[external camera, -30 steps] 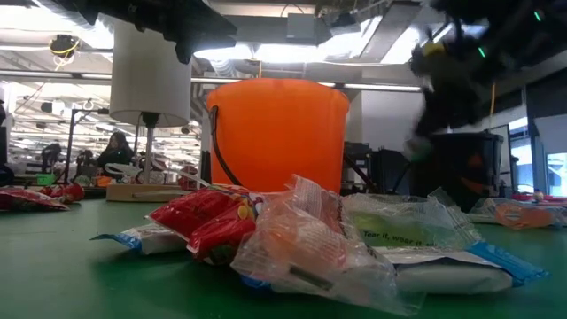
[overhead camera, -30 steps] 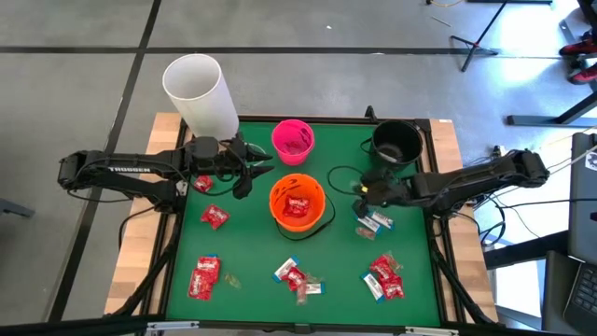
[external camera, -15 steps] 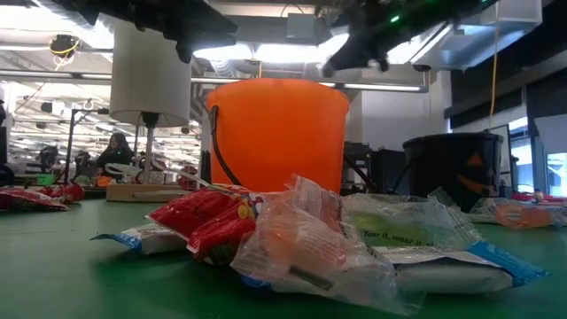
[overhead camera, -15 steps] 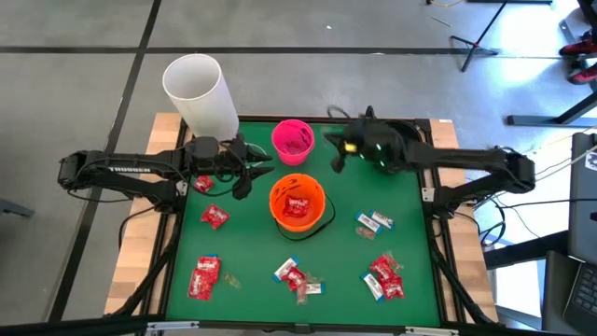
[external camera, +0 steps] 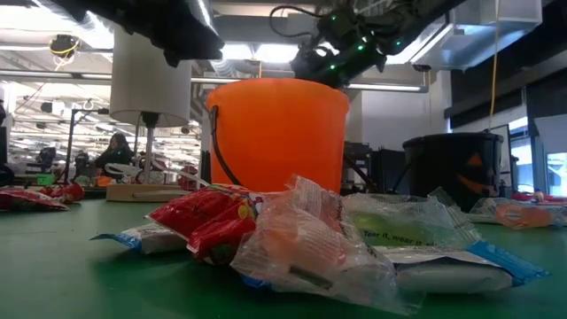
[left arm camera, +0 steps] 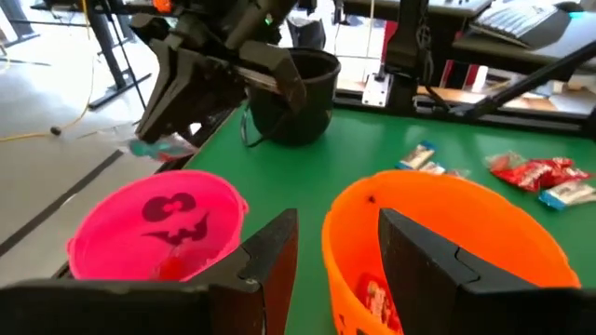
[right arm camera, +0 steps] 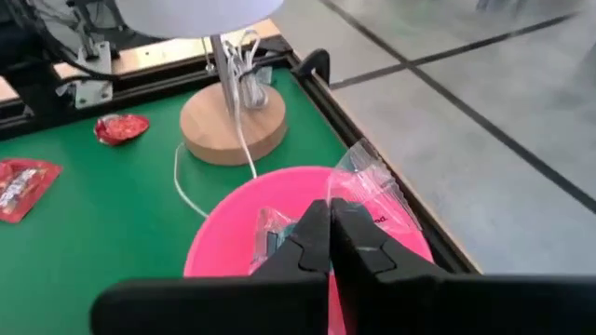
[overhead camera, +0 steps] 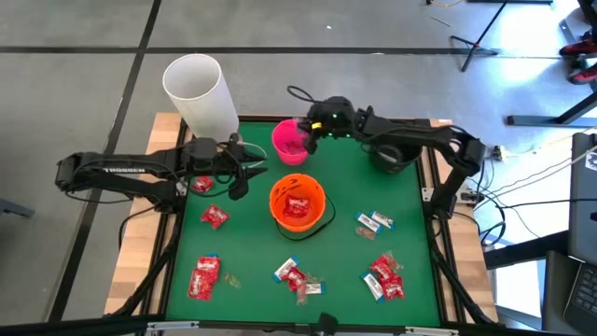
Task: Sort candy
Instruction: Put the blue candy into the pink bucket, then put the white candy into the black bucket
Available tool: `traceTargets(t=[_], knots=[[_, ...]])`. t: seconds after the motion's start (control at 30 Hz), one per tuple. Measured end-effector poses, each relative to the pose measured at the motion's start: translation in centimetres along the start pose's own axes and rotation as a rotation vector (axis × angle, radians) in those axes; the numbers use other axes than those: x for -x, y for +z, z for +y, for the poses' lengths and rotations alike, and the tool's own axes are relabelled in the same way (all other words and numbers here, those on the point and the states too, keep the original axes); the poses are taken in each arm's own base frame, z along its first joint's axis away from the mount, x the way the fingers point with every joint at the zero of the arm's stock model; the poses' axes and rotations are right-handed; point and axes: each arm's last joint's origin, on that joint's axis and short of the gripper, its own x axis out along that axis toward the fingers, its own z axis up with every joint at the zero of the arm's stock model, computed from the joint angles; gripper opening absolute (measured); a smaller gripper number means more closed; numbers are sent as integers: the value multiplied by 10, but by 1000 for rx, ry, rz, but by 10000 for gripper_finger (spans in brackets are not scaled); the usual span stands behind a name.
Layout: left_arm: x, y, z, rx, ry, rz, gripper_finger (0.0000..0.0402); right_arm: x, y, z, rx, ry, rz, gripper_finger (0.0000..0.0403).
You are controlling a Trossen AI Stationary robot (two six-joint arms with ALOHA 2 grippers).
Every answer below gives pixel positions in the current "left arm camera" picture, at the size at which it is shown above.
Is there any white blue Hershey's bar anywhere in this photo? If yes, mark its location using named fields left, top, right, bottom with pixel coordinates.
left=417, top=160, right=448, bottom=177
left=538, top=180, right=596, bottom=211
left=395, top=141, right=439, bottom=171

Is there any orange pumpkin face bucket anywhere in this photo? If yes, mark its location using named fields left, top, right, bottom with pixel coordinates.
left=320, top=169, right=582, bottom=335

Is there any green table mat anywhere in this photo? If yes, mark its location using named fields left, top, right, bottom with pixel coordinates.
left=183, top=104, right=596, bottom=335

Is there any black pumpkin face bucket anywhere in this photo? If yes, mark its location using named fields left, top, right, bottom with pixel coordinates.
left=239, top=47, right=343, bottom=149

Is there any black aluminium table frame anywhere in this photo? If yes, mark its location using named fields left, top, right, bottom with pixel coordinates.
left=50, top=39, right=596, bottom=280

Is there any pink pumpkin face bucket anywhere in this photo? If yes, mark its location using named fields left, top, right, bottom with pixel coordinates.
left=66, top=169, right=251, bottom=283

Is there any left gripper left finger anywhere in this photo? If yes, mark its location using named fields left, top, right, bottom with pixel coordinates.
left=185, top=208, right=300, bottom=335

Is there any black floor stand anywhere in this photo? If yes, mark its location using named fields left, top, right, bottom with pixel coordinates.
left=86, top=0, right=153, bottom=111

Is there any silver frame bracket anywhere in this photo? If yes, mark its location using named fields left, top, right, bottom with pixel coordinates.
left=361, top=72, right=393, bottom=108

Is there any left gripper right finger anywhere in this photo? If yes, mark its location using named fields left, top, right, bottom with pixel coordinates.
left=377, top=208, right=544, bottom=335

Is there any black desk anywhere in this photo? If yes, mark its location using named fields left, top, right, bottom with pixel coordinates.
left=342, top=0, right=596, bottom=75

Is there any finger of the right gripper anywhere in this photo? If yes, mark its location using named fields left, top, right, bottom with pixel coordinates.
left=134, top=40, right=246, bottom=143
left=239, top=43, right=309, bottom=114

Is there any black bag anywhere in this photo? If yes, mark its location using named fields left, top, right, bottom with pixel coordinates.
left=286, top=16, right=327, bottom=51

